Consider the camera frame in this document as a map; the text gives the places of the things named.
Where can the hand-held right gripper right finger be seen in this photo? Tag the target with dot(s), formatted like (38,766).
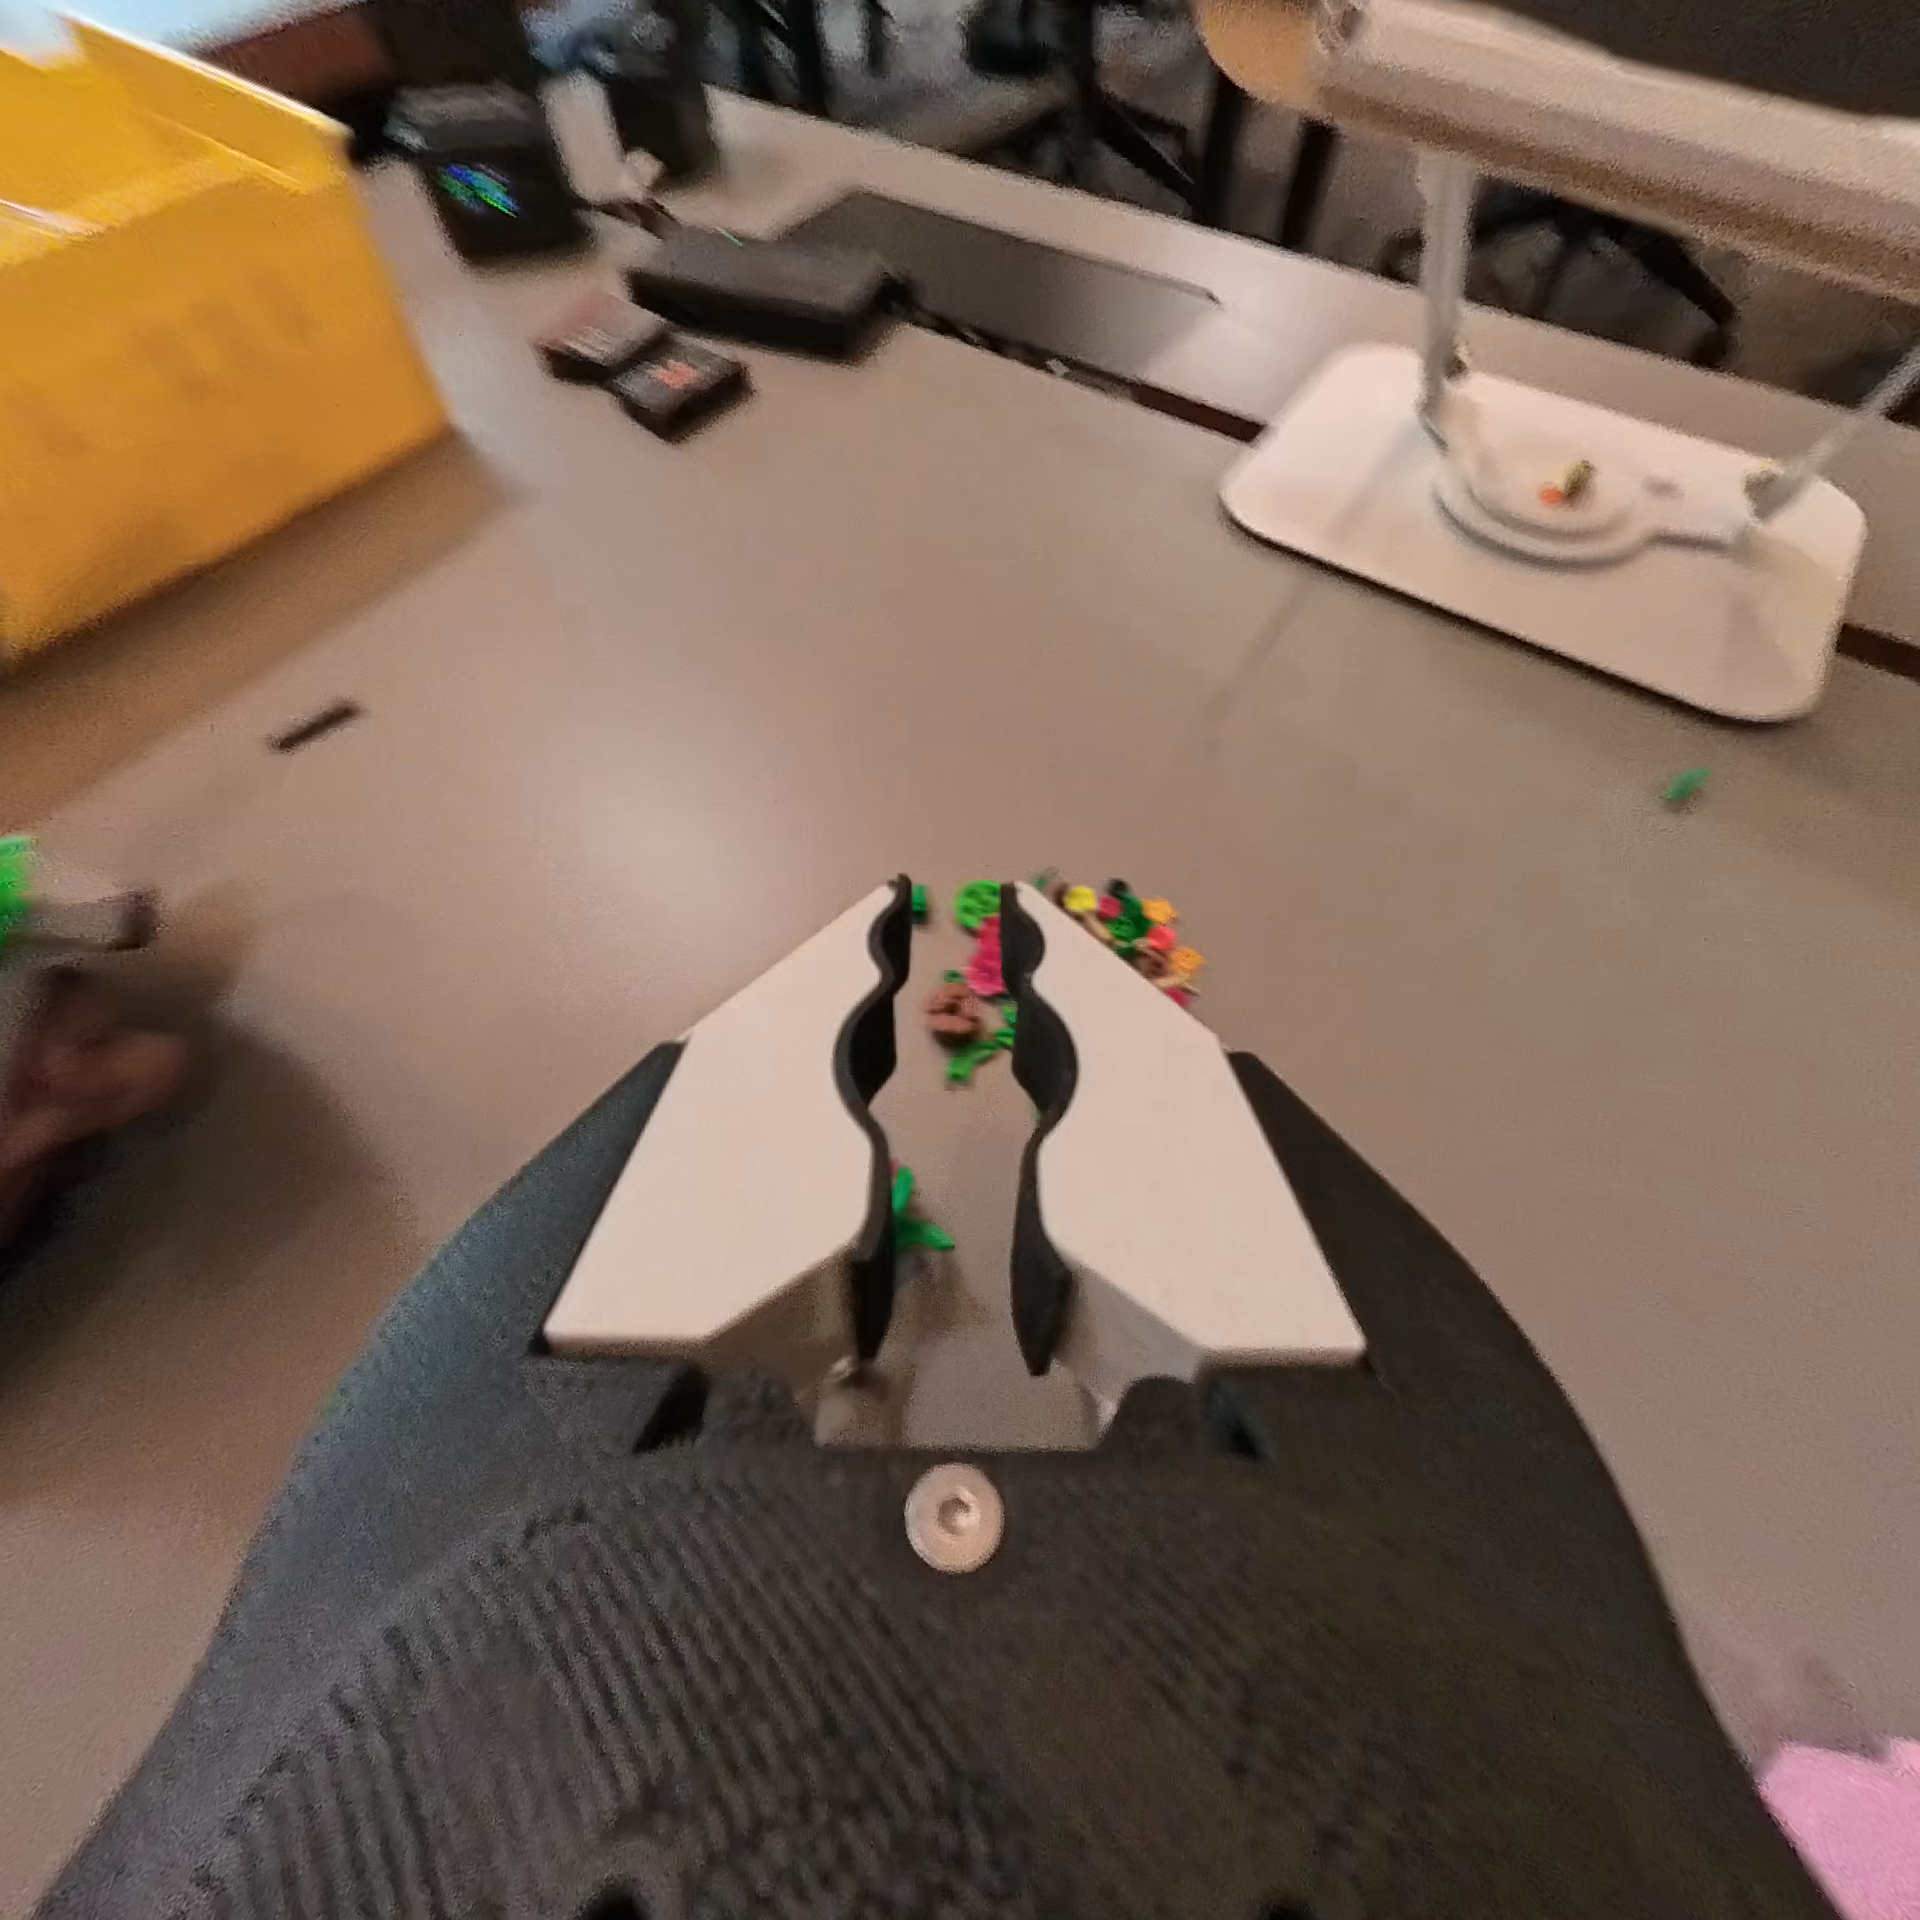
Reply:
(1186,1201)

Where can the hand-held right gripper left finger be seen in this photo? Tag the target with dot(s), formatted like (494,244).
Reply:
(721,1184)

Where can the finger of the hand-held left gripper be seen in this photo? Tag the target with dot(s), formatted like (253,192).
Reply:
(90,922)

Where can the green toy leaf cluster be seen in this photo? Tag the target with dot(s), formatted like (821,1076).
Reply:
(14,885)

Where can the green leafy toy plant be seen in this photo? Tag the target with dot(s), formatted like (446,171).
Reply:
(915,1224)

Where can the person's left hand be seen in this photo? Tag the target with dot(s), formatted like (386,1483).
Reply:
(77,1078)

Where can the brown round toy brick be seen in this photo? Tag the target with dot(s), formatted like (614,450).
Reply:
(954,1012)

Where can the pile of small toy pieces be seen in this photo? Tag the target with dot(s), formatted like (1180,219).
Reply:
(985,955)

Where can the yellow plastic bin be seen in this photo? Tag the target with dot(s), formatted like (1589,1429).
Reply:
(181,346)

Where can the tiny green toy sprig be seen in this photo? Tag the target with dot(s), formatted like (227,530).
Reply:
(1689,784)

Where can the white monitor stand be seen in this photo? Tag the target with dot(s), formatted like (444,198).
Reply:
(1350,493)

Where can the small black battery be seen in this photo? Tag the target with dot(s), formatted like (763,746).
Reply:
(683,386)
(599,339)

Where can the black power bank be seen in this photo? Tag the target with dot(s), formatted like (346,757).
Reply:
(494,165)

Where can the flat black case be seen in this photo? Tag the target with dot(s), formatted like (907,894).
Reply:
(764,284)

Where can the pink toy pot with plant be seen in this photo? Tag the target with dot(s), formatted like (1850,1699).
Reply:
(1852,1829)

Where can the black desk mat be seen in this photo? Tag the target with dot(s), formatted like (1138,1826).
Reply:
(1036,284)

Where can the black box device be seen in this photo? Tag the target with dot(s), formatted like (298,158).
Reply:
(661,106)

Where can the dark computer monitor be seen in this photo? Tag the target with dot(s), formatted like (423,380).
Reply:
(1770,44)

